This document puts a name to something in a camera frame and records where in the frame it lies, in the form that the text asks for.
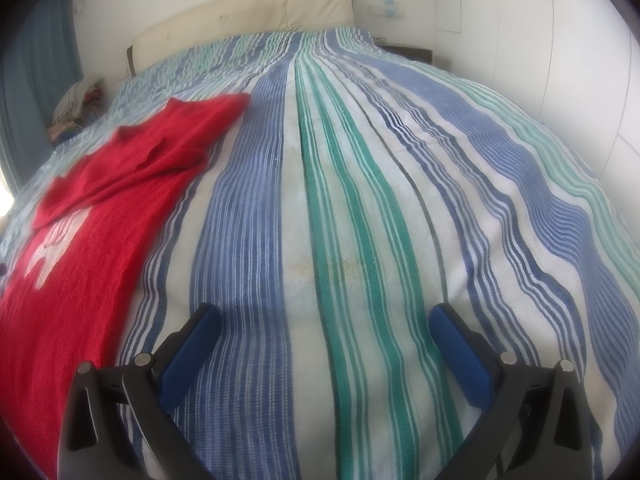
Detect red sweater with white rabbit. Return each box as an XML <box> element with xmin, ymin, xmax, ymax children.
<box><xmin>1</xmin><ymin>93</ymin><xmax>250</xmax><ymax>477</ymax></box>

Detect pile of clothes on nightstand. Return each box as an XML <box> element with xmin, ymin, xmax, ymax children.
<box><xmin>47</xmin><ymin>75</ymin><xmax>105</xmax><ymax>146</ymax></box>

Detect striped blue green bedspread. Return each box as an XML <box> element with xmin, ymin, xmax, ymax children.
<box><xmin>1</xmin><ymin>27</ymin><xmax>639</xmax><ymax>479</ymax></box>

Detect teal curtain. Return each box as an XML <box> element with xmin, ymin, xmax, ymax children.
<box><xmin>1</xmin><ymin>0</ymin><xmax>82</xmax><ymax>194</ymax></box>

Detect dark wooden nightstand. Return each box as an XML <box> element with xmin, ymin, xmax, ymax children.
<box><xmin>376</xmin><ymin>42</ymin><xmax>433</xmax><ymax>64</ymax></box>

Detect white wardrobe doors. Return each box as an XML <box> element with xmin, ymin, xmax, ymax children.
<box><xmin>432</xmin><ymin>0</ymin><xmax>640</xmax><ymax>187</ymax></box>

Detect cream padded headboard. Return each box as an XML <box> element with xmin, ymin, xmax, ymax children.
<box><xmin>127</xmin><ymin>0</ymin><xmax>355</xmax><ymax>76</ymax></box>

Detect wall socket with blue stickers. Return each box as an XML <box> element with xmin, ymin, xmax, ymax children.
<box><xmin>368</xmin><ymin>0</ymin><xmax>405</xmax><ymax>18</ymax></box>

